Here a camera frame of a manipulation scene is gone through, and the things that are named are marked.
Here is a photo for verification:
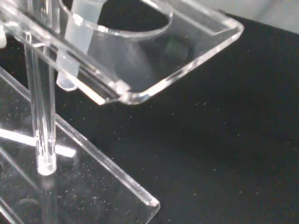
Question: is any clear acrylic funnel stand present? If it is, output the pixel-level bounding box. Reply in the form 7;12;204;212
0;0;245;224

